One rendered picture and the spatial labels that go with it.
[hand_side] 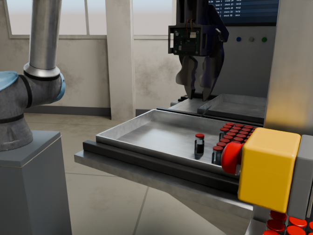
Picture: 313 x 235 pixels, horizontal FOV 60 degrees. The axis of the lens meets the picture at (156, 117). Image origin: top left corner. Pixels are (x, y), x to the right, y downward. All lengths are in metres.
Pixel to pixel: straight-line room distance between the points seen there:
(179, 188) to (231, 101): 0.65
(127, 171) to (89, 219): 1.35
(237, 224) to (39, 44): 0.75
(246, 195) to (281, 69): 0.16
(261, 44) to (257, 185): 1.12
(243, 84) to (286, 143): 1.12
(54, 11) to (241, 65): 0.90
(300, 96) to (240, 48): 1.07
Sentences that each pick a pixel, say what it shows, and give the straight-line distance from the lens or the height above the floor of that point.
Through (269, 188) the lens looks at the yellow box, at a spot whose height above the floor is 0.99.
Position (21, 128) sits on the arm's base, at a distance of 0.99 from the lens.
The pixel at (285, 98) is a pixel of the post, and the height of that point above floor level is 1.07.
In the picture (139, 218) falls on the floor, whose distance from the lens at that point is 1.86.
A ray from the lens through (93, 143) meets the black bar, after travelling 0.65.
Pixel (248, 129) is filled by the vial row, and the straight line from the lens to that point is 0.67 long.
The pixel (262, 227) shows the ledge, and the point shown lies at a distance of 0.45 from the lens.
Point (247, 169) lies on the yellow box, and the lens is 0.32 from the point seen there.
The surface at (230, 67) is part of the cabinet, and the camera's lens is 1.46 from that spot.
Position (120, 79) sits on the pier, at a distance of 3.54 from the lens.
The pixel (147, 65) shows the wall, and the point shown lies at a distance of 3.61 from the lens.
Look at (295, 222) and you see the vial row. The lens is 0.39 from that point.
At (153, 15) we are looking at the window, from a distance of 3.56.
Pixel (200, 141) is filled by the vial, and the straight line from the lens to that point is 0.61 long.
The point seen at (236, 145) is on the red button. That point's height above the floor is 1.01.
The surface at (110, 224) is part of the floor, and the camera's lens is 1.84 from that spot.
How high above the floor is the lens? 1.15
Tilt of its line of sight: 18 degrees down
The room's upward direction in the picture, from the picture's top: straight up
